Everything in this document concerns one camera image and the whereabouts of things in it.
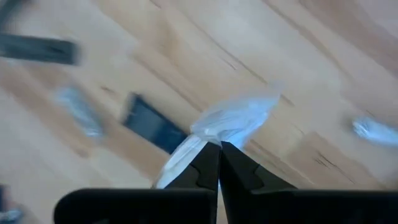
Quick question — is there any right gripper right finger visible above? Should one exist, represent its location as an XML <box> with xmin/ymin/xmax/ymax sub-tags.
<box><xmin>219</xmin><ymin>141</ymin><xmax>398</xmax><ymax>224</ymax></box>

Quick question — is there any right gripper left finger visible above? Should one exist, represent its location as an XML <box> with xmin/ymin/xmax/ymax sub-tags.
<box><xmin>53</xmin><ymin>141</ymin><xmax>222</xmax><ymax>224</ymax></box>

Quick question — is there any navy blue toiletry tube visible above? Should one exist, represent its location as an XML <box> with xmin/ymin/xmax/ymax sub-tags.
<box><xmin>123</xmin><ymin>92</ymin><xmax>189</xmax><ymax>155</ymax></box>
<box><xmin>0</xmin><ymin>33</ymin><xmax>80</xmax><ymax>65</ymax></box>

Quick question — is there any clear bag with round print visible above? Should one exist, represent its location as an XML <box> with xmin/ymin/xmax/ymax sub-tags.
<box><xmin>154</xmin><ymin>83</ymin><xmax>284</xmax><ymax>190</ymax></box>

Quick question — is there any long clear packet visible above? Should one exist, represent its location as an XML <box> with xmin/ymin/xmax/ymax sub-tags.
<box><xmin>0</xmin><ymin>207</ymin><xmax>24</xmax><ymax>223</ymax></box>

